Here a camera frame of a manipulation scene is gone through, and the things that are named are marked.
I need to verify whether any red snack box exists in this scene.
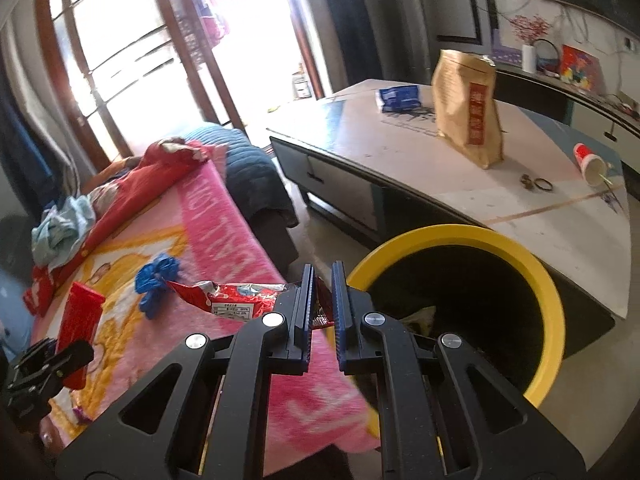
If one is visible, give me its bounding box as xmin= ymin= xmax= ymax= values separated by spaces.
xmin=56 ymin=282 xmax=105 ymax=390

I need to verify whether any red white snack wrapper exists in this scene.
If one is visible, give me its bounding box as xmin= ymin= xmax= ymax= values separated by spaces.
xmin=164 ymin=278 xmax=335 ymax=331

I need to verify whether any yellow rimmed trash bin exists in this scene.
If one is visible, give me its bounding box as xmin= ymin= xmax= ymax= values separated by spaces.
xmin=324 ymin=223 xmax=566 ymax=441

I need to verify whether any light blue cloth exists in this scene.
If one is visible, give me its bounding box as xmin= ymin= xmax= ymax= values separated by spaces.
xmin=32 ymin=195 xmax=96 ymax=271

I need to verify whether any blue crumpled wrapper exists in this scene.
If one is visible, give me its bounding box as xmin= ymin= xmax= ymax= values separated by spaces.
xmin=134 ymin=254 xmax=180 ymax=320

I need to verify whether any pink cartoon blanket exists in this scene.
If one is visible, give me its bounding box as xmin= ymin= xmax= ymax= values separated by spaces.
xmin=29 ymin=144 xmax=381 ymax=476

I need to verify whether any red floral quilt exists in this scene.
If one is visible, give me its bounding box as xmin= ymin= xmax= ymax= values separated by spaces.
xmin=23 ymin=140 xmax=214 ymax=316

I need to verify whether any dark blue sofa cushion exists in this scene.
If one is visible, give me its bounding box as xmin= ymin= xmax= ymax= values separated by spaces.
xmin=183 ymin=122 xmax=298 ymax=274

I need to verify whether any coffee table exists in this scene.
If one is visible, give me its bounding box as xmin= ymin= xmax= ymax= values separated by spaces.
xmin=267 ymin=79 xmax=631 ymax=354

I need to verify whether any red paper cup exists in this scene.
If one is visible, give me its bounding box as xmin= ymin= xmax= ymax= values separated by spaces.
xmin=573 ymin=143 xmax=612 ymax=188

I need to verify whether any blue tissue pack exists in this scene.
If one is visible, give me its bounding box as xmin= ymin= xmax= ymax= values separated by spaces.
xmin=376 ymin=84 xmax=422 ymax=113

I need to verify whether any brown paper bag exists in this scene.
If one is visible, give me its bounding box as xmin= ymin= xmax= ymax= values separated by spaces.
xmin=432 ymin=50 xmax=503 ymax=169

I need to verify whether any tv cabinet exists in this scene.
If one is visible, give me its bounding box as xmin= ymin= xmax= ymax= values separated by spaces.
xmin=495 ymin=63 xmax=639 ymax=172

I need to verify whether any grey standing air conditioner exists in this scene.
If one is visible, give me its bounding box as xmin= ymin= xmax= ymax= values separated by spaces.
xmin=364 ymin=0 xmax=432 ymax=84

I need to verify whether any white vase with flowers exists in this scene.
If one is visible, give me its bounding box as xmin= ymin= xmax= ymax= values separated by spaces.
xmin=509 ymin=14 xmax=551 ymax=74

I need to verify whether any colourful picture frame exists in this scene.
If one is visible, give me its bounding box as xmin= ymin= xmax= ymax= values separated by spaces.
xmin=560 ymin=44 xmax=605 ymax=94

